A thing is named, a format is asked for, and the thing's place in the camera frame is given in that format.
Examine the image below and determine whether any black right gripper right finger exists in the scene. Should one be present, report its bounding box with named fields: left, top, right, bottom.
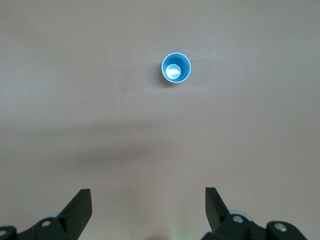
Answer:
left=201, top=186, right=308, bottom=240

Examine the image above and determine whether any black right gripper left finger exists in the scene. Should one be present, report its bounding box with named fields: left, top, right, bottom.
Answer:
left=0, top=188, right=93, bottom=240

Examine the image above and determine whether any blue plastic cup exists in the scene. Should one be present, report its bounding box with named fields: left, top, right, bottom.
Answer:
left=160, top=52, right=192, bottom=84

